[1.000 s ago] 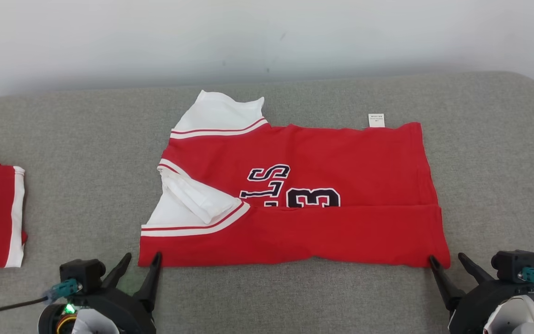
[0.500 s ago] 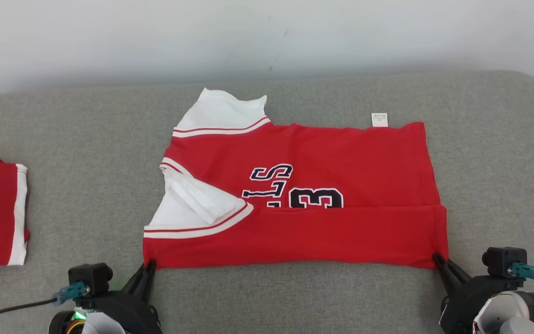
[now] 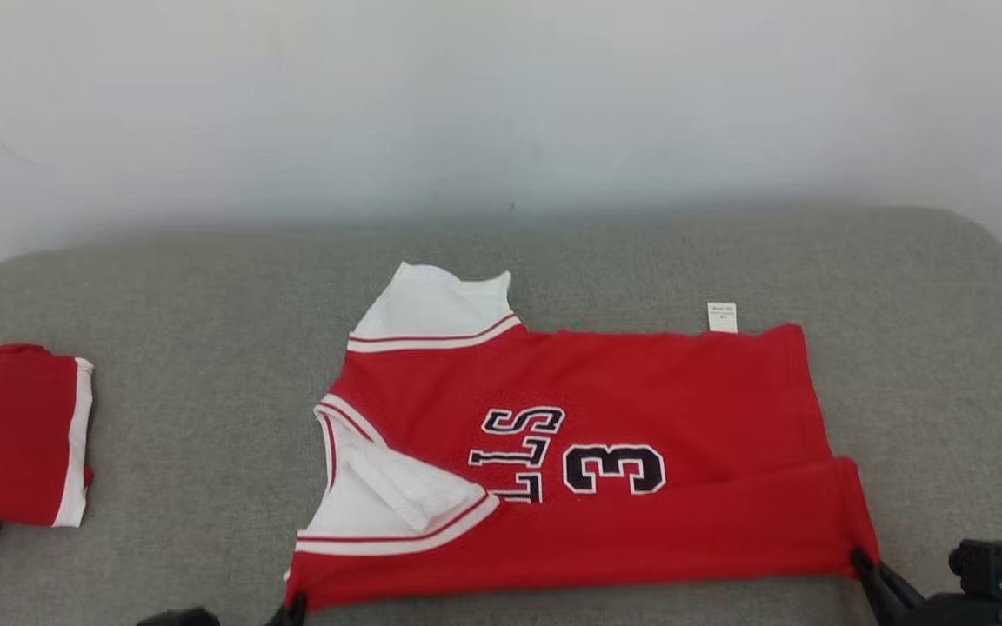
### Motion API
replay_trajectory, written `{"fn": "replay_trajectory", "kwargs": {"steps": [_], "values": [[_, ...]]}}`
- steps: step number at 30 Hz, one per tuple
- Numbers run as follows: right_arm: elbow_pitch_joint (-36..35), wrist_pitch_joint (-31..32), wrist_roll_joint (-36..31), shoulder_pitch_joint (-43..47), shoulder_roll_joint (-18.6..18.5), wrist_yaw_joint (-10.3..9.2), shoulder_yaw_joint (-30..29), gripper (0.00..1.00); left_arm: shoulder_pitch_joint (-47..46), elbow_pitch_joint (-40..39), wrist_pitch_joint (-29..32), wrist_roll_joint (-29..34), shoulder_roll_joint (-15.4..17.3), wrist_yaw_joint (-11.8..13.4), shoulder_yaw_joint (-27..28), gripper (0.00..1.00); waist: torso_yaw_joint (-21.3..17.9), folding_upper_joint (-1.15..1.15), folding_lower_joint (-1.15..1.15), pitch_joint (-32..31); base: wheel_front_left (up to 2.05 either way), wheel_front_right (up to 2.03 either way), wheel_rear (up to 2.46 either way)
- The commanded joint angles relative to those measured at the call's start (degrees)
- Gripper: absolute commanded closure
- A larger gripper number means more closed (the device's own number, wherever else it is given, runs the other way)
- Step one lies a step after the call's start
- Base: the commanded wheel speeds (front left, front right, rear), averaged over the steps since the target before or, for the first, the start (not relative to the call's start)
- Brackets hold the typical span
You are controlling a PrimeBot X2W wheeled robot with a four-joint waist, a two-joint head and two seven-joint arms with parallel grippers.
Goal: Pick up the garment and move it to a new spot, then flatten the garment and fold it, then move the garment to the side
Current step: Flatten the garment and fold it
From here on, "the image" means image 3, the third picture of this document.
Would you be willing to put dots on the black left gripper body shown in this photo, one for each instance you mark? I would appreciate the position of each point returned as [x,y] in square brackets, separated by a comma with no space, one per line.
[183,618]

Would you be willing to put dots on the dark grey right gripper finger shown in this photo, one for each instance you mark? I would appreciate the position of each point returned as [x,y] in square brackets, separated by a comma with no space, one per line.
[892,584]
[888,609]

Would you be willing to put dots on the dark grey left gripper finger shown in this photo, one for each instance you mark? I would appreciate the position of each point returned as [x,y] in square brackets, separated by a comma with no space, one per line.
[277,619]
[297,611]

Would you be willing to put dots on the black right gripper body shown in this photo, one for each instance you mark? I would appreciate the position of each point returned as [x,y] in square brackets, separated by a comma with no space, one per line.
[971,611]

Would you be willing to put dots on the red jersey with white sleeves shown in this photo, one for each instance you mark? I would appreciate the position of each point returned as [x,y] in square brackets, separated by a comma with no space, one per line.
[640,391]

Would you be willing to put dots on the red shorts with white trim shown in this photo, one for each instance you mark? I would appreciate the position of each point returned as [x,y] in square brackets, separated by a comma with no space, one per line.
[5,435]

